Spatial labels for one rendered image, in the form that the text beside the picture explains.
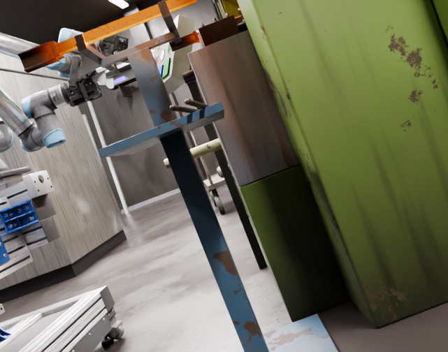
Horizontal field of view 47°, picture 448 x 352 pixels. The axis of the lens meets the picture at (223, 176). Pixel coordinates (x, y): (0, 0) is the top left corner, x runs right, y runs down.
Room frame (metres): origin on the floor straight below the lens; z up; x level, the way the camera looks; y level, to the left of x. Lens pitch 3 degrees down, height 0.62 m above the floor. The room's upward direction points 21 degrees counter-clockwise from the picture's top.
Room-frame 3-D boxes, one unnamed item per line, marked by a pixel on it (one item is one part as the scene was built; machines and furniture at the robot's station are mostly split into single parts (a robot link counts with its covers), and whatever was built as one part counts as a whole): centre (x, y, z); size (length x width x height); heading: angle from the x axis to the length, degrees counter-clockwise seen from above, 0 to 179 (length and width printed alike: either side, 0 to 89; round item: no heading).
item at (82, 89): (1.85, 0.35, 0.97); 0.12 x 0.08 x 0.09; 90
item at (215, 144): (2.21, -0.01, 0.62); 0.44 x 0.05 x 0.05; 90
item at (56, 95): (1.85, 0.43, 0.98); 0.08 x 0.05 x 0.08; 0
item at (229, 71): (1.81, -0.31, 0.69); 0.56 x 0.38 x 0.45; 90
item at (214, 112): (1.38, 0.09, 0.70); 0.40 x 0.30 x 0.02; 179
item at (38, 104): (1.85, 0.51, 0.98); 0.11 x 0.08 x 0.09; 90
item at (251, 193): (1.81, -0.31, 0.23); 0.56 x 0.38 x 0.47; 90
